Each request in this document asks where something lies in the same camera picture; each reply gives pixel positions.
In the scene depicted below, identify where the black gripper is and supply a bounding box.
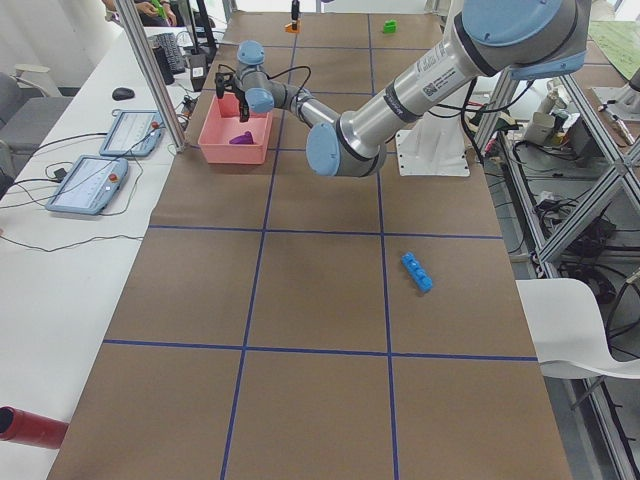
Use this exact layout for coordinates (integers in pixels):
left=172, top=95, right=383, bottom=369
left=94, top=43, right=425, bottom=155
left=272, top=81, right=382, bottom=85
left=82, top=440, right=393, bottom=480
left=235, top=0, right=300, bottom=123

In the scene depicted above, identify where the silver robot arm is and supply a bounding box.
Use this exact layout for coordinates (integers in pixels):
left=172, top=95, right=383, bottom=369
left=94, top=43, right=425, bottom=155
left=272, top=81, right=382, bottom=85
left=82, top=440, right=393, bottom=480
left=232, top=1, right=591, bottom=177

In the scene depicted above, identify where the pink plastic box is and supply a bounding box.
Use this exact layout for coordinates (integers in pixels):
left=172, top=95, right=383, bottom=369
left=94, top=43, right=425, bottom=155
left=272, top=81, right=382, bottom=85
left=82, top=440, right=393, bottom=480
left=197, top=92, right=274, bottom=165

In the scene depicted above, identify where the black keyboard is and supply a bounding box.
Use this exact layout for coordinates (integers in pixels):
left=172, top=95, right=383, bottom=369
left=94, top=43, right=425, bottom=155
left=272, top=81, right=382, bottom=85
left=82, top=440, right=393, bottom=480
left=149, top=33, right=186, bottom=85

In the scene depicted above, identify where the green block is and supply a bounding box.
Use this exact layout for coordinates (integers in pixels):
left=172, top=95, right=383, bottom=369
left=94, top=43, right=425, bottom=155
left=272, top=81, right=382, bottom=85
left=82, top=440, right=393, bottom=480
left=382, top=19, right=397, bottom=34

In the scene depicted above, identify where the far blue teach pendant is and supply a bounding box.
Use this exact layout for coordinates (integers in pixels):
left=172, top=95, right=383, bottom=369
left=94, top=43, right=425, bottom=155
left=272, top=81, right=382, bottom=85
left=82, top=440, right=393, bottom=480
left=99, top=110, right=164, bottom=157

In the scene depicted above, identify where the blue teach pendant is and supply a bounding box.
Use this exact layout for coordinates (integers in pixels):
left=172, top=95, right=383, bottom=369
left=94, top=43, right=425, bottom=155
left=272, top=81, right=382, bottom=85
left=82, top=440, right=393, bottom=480
left=99, top=110, right=164, bottom=157
left=45, top=155, right=129, bottom=215

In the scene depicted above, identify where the black computer mouse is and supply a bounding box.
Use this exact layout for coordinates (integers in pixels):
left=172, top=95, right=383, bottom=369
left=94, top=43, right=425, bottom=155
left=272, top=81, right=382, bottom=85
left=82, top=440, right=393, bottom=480
left=112, top=87, right=135, bottom=101

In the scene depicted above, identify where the near blue teach pendant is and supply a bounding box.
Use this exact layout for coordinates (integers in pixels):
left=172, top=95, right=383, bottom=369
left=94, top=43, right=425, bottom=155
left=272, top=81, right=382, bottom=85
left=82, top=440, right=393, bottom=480
left=45, top=155, right=129, bottom=215

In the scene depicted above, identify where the long blue block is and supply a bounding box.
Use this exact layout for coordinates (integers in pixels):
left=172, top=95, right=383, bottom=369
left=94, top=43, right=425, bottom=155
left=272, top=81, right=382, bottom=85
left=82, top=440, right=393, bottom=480
left=401, top=252, right=433, bottom=293

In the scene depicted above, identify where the red cylinder bottle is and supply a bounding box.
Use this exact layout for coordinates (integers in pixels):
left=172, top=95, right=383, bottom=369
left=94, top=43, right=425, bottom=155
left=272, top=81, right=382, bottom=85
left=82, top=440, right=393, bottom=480
left=1, top=406, right=69, bottom=449

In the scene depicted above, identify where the aluminium frame post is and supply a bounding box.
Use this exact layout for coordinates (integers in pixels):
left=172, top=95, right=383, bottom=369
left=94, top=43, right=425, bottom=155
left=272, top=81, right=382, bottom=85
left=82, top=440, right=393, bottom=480
left=115, top=0, right=186, bottom=153

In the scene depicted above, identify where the white pedestal column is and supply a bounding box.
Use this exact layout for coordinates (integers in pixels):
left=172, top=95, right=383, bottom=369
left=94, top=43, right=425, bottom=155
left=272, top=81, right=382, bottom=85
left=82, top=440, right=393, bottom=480
left=394, top=0, right=471, bottom=178

